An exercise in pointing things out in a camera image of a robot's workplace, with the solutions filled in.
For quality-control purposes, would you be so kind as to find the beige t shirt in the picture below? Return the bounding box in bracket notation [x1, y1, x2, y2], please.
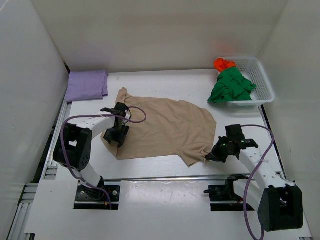
[102, 87, 217, 167]

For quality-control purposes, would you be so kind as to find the purple t shirt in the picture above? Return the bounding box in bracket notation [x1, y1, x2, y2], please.
[64, 70, 109, 103]

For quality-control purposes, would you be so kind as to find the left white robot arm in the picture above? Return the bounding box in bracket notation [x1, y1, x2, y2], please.
[53, 102, 131, 189]

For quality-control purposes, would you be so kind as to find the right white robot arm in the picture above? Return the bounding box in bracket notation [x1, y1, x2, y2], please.
[204, 124, 304, 233]

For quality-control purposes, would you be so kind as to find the green t shirt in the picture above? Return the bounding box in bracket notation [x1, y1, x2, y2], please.
[207, 67, 257, 103]

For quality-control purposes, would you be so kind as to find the white front board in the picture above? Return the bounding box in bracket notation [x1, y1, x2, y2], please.
[23, 179, 313, 238]

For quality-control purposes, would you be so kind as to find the orange t shirt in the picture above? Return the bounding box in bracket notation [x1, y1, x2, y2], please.
[213, 58, 237, 73]

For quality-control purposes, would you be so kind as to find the white plastic basket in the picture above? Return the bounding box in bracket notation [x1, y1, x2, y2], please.
[222, 56, 275, 108]

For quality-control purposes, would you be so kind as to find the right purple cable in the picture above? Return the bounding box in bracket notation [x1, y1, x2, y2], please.
[241, 124, 276, 240]

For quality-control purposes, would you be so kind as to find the purple cable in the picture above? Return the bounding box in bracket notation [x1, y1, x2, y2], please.
[59, 106, 148, 210]
[241, 124, 276, 240]

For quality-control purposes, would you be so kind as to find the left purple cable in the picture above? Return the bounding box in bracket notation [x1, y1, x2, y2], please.
[59, 106, 148, 210]

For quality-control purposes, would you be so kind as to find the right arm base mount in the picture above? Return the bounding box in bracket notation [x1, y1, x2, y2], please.
[203, 174, 249, 212]

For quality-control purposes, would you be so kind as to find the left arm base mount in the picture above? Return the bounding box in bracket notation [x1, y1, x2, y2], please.
[73, 182, 121, 211]

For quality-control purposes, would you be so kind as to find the aluminium frame rail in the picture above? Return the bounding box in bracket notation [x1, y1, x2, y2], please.
[7, 72, 286, 240]

